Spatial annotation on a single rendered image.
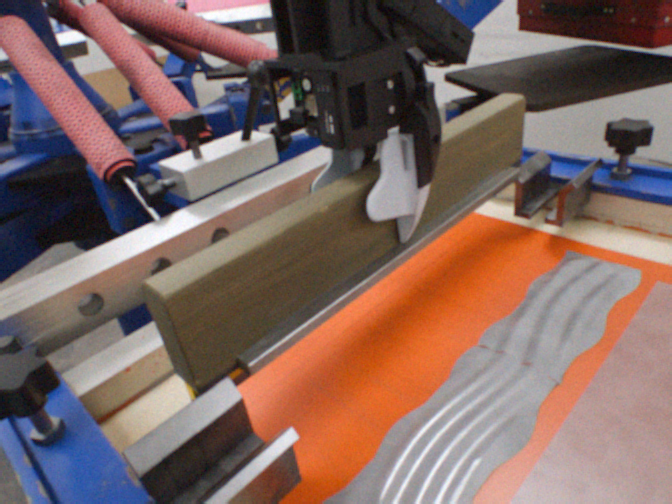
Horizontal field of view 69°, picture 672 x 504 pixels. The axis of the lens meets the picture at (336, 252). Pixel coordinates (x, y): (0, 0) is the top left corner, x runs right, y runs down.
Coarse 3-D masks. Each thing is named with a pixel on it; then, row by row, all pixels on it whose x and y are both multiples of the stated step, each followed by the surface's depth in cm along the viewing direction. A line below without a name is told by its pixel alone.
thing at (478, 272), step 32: (480, 224) 57; (512, 224) 56; (416, 256) 53; (448, 256) 52; (480, 256) 52; (512, 256) 51; (544, 256) 50; (608, 256) 49; (384, 288) 49; (416, 288) 48; (448, 288) 48; (480, 288) 47; (512, 288) 46; (640, 288) 44; (448, 320) 44; (480, 320) 43; (608, 320) 41; (640, 320) 40; (608, 352) 38; (640, 352) 37; (576, 384) 36; (608, 384) 35; (640, 384) 35; (640, 416) 33
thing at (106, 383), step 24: (504, 192) 61; (600, 192) 53; (576, 216) 56; (600, 216) 54; (624, 216) 52; (648, 216) 50; (144, 336) 42; (96, 360) 40; (120, 360) 39; (144, 360) 40; (168, 360) 41; (72, 384) 38; (96, 384) 37; (120, 384) 39; (144, 384) 40; (96, 408) 38; (120, 408) 39
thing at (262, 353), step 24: (480, 192) 46; (456, 216) 43; (408, 240) 40; (432, 240) 41; (384, 264) 37; (336, 288) 35; (360, 288) 36; (312, 312) 33; (336, 312) 34; (288, 336) 32; (240, 360) 30; (264, 360) 30
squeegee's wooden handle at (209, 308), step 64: (448, 128) 43; (512, 128) 48; (320, 192) 34; (448, 192) 43; (192, 256) 29; (256, 256) 29; (320, 256) 33; (192, 320) 27; (256, 320) 31; (192, 384) 29
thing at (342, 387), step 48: (336, 336) 44; (384, 336) 43; (432, 336) 42; (240, 384) 40; (288, 384) 39; (336, 384) 39; (384, 384) 38; (432, 384) 37; (336, 432) 35; (384, 432) 34; (576, 432) 32; (624, 432) 32; (336, 480) 32; (528, 480) 30; (576, 480) 29; (624, 480) 29
